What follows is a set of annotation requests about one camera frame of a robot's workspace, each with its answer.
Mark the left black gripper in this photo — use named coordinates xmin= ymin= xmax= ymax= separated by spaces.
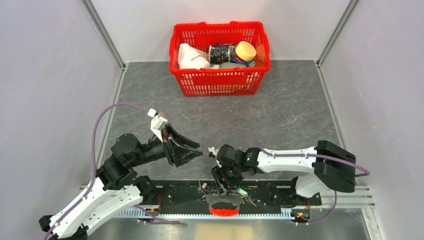
xmin=130 ymin=123 xmax=204 ymax=167

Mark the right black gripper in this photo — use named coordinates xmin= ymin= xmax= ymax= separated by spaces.
xmin=210 ymin=162 xmax=244 ymax=196

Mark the green capped key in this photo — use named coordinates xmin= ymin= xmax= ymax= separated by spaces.
xmin=236 ymin=187 xmax=257 ymax=207

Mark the keyring with red fob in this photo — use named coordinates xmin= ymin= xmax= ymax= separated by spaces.
xmin=197 ymin=180 xmax=244 ymax=217

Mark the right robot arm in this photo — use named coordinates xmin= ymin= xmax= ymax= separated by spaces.
xmin=208 ymin=140 xmax=356 ymax=205

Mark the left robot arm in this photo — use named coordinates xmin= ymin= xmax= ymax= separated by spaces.
xmin=38 ymin=124 xmax=203 ymax=240

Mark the white crumpled bag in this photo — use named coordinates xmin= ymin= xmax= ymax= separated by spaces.
xmin=177 ymin=43 xmax=210 ymax=70

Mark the grey round lid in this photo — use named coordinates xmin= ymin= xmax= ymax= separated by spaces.
xmin=218 ymin=62 xmax=246 ymax=69

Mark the red plastic shopping basket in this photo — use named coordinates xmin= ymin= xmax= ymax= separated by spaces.
xmin=168 ymin=21 xmax=271 ymax=97

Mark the black printed can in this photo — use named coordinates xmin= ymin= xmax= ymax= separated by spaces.
xmin=208 ymin=44 xmax=236 ymax=65

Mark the blue snack packet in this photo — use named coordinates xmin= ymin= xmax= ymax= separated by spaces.
xmin=230 ymin=55 xmax=256 ymax=67

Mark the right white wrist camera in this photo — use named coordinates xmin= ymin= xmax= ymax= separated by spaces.
xmin=207 ymin=146 xmax=217 ymax=159

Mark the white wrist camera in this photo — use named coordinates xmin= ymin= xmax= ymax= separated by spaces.
xmin=207 ymin=146 xmax=217 ymax=159
xmin=150 ymin=112 xmax=168 ymax=142

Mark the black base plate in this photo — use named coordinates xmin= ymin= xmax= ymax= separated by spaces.
xmin=140 ymin=180 xmax=322 ymax=215

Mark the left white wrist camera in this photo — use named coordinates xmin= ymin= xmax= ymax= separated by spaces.
xmin=150 ymin=112 xmax=168 ymax=142

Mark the slotted cable duct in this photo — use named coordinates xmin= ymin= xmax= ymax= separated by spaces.
xmin=96 ymin=205 xmax=301 ymax=220

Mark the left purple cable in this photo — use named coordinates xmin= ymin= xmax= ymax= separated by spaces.
xmin=43 ymin=102 xmax=152 ymax=240

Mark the purple cable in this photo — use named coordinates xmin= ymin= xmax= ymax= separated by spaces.
xmin=209 ymin=126 xmax=371 ymax=226
xmin=43 ymin=102 xmax=152 ymax=240

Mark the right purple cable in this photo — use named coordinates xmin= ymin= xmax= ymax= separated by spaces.
xmin=209 ymin=126 xmax=371 ymax=226

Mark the left aluminium corner post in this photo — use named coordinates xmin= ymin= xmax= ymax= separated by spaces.
xmin=81 ymin=0 xmax=127 ymax=70

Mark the aluminium corner post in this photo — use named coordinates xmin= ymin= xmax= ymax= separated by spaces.
xmin=81 ymin=0 xmax=127 ymax=70
xmin=316 ymin=0 xmax=360 ymax=68

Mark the right aluminium corner post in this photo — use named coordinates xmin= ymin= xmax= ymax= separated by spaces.
xmin=316 ymin=0 xmax=360 ymax=68

